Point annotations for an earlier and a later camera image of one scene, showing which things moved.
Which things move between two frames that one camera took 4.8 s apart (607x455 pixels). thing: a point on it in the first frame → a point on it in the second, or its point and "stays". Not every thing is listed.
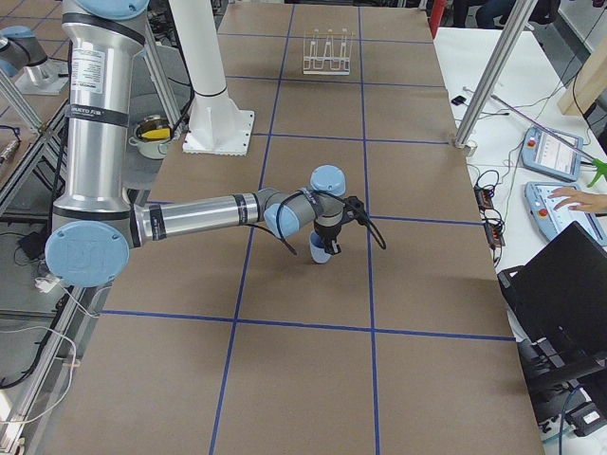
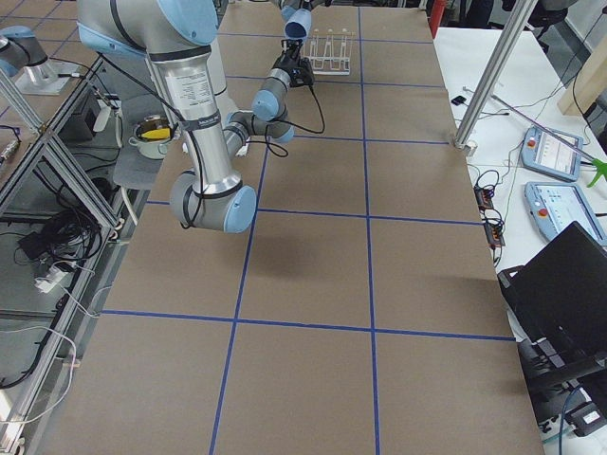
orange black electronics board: x=484 y=196 stays
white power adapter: x=45 y=283 stays
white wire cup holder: x=326 y=53 stays
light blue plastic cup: x=318 y=250 → x=298 y=23
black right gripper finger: x=336 y=247 → x=297 y=48
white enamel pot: x=152 y=135 stays
